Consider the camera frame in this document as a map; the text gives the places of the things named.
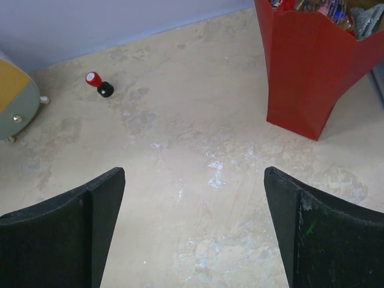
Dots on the red paper bag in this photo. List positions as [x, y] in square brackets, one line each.
[310, 63]

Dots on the white cylindrical toy drum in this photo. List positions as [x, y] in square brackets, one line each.
[20, 99]

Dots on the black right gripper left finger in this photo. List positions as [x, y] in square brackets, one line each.
[63, 241]

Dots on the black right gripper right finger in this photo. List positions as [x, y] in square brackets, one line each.
[324, 241]

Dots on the red candy bag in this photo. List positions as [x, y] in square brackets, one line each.
[335, 10]

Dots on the silver foil snack packet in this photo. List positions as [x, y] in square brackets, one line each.
[366, 21]

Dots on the red black stamp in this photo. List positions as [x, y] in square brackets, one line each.
[104, 88]

